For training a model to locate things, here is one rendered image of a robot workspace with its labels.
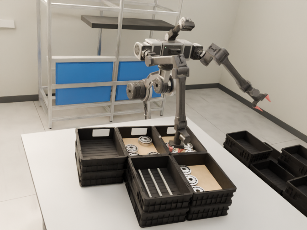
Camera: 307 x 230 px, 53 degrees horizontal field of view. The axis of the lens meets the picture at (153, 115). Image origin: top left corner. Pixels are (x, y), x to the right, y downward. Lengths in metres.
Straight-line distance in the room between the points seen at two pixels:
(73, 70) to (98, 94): 0.48
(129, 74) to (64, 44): 1.10
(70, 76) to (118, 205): 2.22
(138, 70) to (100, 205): 2.52
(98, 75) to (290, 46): 2.96
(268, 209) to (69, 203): 1.32
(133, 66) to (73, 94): 0.86
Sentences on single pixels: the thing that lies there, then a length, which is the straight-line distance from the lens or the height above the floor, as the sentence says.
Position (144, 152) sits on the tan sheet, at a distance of 2.27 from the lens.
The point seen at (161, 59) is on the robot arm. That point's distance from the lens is 2.15.
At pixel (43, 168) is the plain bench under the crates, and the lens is 2.29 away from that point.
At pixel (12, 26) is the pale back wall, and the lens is 4.44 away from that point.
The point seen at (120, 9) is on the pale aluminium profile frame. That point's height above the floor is 1.53.
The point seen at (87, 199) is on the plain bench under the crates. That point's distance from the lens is 2.03.
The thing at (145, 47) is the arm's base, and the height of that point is 1.49.
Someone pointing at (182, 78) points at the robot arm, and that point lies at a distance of 1.98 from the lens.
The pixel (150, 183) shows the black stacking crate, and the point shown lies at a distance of 1.99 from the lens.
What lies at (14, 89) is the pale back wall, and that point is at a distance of 4.76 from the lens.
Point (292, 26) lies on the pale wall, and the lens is 5.24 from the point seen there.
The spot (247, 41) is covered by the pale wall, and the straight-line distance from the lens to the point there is 5.81.
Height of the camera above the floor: 2.09
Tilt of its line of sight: 26 degrees down
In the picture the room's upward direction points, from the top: 9 degrees clockwise
